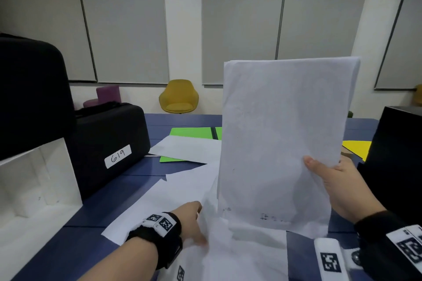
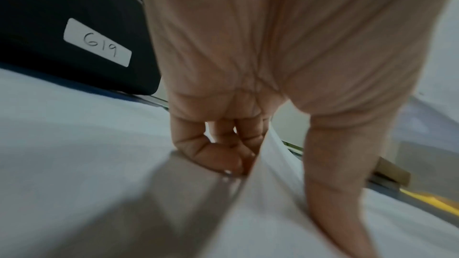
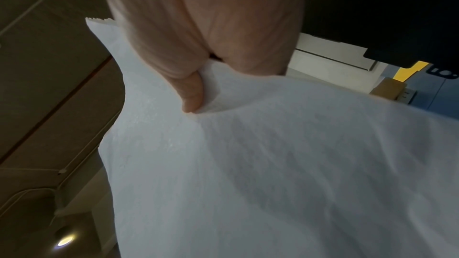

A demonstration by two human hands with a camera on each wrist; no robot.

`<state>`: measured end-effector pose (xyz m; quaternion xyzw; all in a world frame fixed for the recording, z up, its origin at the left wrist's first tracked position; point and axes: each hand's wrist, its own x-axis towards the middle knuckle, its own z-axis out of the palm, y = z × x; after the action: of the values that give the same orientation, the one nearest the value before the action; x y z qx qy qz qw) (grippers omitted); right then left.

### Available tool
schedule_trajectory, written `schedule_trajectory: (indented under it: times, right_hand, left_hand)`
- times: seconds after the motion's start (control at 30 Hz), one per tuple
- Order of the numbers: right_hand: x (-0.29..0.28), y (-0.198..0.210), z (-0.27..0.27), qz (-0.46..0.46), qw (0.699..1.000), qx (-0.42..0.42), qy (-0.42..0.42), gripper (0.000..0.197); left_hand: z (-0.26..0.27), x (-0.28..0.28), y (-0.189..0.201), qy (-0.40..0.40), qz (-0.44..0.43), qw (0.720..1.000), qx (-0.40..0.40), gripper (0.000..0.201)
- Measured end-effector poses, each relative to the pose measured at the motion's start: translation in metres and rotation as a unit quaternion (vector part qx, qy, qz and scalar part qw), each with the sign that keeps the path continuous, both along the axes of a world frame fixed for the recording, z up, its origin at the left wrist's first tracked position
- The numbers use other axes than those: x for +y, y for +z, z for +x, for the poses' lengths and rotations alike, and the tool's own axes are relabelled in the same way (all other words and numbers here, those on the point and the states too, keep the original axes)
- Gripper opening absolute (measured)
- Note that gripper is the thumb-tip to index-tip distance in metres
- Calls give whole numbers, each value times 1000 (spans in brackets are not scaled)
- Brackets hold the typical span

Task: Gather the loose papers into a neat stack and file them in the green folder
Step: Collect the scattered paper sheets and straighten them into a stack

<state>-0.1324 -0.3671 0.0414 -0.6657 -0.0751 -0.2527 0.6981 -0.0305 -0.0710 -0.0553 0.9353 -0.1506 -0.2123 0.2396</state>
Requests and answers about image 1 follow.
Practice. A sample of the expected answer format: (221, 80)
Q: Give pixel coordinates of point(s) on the person's left hand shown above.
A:
(189, 221)

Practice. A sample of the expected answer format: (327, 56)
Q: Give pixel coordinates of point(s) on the person's right hand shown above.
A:
(349, 192)

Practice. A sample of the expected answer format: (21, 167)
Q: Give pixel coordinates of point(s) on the pile of white papers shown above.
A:
(184, 192)

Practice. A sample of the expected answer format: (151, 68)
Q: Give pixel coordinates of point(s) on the yellow folder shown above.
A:
(359, 149)

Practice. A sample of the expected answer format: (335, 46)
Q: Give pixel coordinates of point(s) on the green folder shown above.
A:
(191, 132)

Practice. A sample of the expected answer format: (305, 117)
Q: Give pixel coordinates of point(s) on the neat white paper sheaf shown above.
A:
(280, 126)

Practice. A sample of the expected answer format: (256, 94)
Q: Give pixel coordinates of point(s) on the person's left forearm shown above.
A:
(125, 264)

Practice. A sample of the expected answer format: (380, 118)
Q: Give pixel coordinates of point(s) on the brown cardboard box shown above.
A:
(347, 151)

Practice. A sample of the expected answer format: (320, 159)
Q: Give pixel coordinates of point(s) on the black fabric bag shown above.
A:
(395, 165)

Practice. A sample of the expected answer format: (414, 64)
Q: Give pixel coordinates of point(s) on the yellow armchair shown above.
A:
(418, 94)
(178, 93)

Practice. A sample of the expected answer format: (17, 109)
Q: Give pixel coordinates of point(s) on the black case with white label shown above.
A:
(108, 129)

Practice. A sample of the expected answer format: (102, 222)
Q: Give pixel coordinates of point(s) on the tall purple stool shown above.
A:
(108, 93)

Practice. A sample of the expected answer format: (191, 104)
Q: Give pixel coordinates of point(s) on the low purple stool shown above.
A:
(90, 103)

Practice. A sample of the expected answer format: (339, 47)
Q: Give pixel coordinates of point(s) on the grey roller blind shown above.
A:
(323, 7)
(43, 17)
(240, 10)
(125, 20)
(404, 47)

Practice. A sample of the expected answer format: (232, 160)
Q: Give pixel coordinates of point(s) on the open white box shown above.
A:
(29, 198)

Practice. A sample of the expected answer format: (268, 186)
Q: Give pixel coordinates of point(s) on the large black carrying case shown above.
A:
(33, 93)

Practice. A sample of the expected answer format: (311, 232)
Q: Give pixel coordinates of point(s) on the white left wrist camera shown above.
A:
(180, 273)

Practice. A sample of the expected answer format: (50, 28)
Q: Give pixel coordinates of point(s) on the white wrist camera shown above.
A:
(324, 246)
(180, 273)

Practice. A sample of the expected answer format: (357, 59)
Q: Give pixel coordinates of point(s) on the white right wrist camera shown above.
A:
(324, 246)

